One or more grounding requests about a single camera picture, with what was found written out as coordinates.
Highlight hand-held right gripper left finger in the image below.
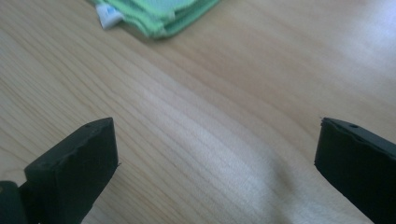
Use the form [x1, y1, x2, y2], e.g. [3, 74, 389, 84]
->
[19, 117, 120, 224]

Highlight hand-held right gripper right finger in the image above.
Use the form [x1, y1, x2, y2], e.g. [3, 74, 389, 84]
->
[313, 117, 396, 224]

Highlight green microfibre cloth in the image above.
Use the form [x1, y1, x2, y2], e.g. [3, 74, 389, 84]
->
[92, 0, 222, 40]

